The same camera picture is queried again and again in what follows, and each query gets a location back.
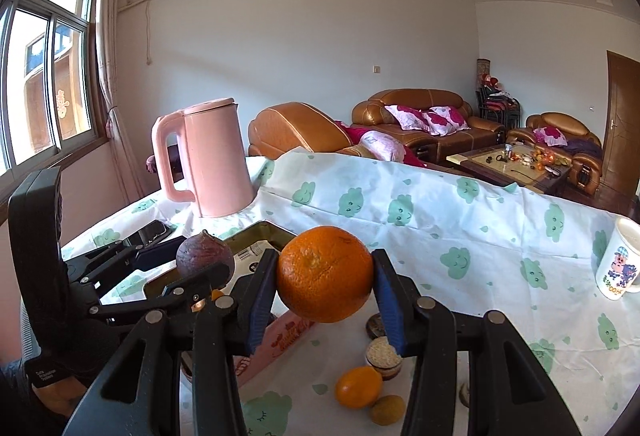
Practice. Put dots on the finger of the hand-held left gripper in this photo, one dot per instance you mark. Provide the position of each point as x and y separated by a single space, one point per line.
150 257
185 288

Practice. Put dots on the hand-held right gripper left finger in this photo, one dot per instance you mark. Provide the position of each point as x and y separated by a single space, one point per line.
260 316

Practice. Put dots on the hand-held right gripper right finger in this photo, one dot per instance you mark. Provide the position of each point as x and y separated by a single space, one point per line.
391 316

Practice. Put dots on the purple passion fruit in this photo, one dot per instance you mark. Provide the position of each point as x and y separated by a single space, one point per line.
204 257

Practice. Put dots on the large orange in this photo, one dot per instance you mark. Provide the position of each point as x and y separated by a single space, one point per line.
324 274

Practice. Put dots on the person's left forearm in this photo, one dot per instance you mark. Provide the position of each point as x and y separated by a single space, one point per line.
60 398

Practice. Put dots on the brown round cookie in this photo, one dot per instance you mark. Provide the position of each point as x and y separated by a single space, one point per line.
375 327

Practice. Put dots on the dark glossy flat object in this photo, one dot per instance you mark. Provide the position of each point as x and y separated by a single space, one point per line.
152 232

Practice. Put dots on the pink cardboard box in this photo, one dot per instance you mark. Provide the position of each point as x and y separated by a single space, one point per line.
287 335

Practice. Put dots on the dark metal tin tray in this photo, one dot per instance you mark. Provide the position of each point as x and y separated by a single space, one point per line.
252 253

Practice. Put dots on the small orange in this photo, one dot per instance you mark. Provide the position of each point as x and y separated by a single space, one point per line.
358 387

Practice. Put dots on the small yellow-green fruit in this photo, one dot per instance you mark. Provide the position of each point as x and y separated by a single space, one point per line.
387 408

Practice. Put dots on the dark wooden chair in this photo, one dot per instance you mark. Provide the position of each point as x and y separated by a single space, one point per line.
167 161

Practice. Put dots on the pink electric kettle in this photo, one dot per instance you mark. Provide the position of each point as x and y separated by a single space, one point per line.
210 156

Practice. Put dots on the light pink pillow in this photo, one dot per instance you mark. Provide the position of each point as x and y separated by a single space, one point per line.
382 147

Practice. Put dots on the sliding glass window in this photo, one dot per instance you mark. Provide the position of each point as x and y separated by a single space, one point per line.
45 66

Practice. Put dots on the beige curtain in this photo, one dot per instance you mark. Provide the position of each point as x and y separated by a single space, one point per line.
112 66

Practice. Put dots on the red blanket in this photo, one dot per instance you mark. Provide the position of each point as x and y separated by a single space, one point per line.
356 134

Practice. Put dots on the wooden coffee table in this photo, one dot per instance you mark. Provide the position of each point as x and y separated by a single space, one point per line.
510 169

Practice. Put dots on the brown leather armchair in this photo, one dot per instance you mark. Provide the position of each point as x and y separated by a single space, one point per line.
570 136
295 129

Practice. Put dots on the floral pink white pillow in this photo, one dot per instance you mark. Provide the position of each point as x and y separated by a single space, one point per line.
447 119
406 117
550 135

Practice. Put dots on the brown leather three-seat sofa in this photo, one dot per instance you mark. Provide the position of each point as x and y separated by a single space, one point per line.
425 114

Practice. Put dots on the white cartoon print mug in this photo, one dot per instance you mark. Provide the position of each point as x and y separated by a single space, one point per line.
619 261

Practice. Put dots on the stack of dark chairs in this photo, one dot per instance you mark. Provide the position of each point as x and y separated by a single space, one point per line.
496 106

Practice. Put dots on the purple cloth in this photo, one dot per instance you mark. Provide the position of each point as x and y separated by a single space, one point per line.
582 149

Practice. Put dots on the brown wooden door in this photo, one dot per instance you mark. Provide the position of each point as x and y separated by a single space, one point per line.
620 116

